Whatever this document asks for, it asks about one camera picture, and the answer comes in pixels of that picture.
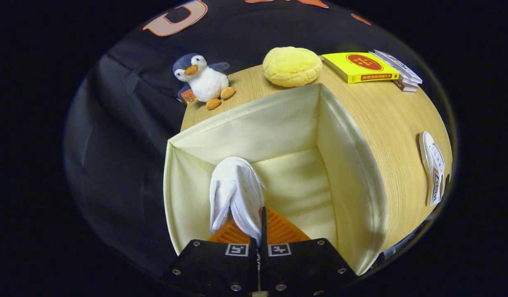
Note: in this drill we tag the cream fabric storage box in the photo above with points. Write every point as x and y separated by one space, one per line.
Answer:
287 128

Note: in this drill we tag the white canvas shoe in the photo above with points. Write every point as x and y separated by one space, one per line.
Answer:
433 165
237 189

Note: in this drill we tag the white illustrated book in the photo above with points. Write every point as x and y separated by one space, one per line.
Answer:
398 65

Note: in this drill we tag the yellow book with red circle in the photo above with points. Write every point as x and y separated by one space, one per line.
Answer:
340 68

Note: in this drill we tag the yellow plush bun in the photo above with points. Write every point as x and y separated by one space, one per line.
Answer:
291 66

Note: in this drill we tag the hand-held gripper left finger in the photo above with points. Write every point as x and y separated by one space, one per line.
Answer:
212 264

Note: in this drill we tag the penguin plush toy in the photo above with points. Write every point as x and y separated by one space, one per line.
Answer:
206 82

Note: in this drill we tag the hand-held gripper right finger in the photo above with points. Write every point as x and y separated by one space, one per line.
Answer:
264 231

